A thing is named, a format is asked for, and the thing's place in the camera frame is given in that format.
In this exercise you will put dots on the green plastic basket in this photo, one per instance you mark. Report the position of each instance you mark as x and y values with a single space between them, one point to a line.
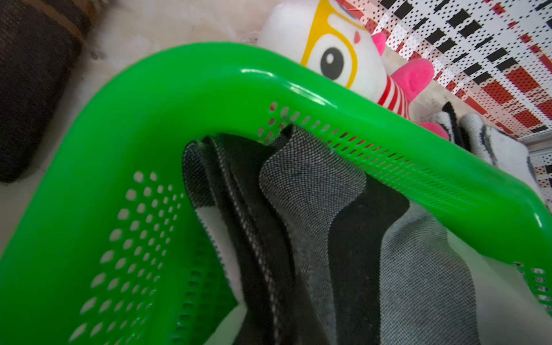
110 250

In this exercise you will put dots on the white pink plush toy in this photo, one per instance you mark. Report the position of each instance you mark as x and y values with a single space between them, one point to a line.
323 37

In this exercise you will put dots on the grey black white checked scarf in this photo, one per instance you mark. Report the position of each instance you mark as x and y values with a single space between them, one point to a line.
317 252

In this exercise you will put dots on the black white patterned scarf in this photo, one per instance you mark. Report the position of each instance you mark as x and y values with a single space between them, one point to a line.
487 143

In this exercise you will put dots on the brown plaid fringed scarf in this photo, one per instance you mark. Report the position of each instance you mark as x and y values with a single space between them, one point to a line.
40 44

